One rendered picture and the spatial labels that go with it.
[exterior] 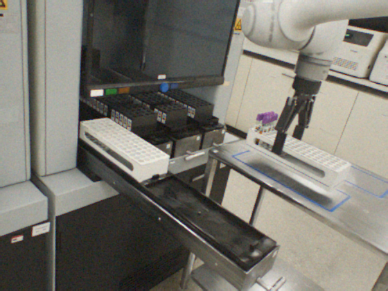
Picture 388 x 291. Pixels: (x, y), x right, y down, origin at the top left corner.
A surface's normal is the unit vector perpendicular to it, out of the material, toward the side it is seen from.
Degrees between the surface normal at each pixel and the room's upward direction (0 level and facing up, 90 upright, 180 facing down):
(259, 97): 90
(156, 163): 90
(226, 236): 0
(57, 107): 90
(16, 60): 90
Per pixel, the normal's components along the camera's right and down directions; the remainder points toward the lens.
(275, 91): -0.67, 0.19
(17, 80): 0.72, 0.40
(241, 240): 0.18, -0.89
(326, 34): 0.30, 0.43
